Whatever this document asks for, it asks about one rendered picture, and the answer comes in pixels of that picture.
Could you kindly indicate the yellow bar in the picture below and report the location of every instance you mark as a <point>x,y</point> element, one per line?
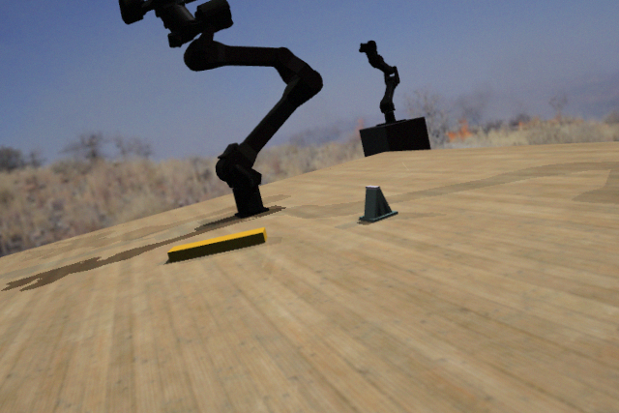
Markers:
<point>218,244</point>

